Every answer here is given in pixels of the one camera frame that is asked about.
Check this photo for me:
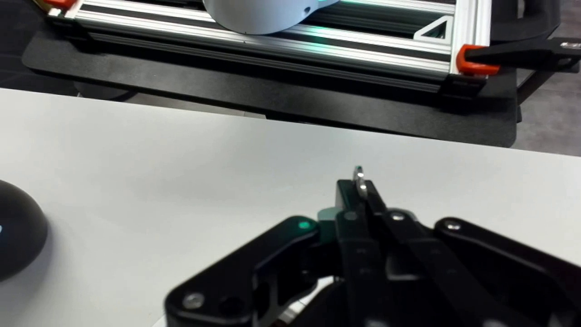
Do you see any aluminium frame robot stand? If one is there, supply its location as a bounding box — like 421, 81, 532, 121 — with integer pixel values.
43, 0, 496, 84

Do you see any orange clamp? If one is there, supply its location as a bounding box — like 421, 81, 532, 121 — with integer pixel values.
456, 39, 581, 79

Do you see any black stand base plate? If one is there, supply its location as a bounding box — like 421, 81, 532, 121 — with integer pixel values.
20, 30, 523, 151

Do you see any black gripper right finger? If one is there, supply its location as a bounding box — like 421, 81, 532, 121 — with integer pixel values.
361, 180, 581, 327

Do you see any black stemless tumbler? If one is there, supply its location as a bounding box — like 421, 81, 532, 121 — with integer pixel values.
0, 180, 51, 284

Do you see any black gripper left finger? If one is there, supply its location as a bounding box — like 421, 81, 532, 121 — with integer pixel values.
163, 179, 388, 327

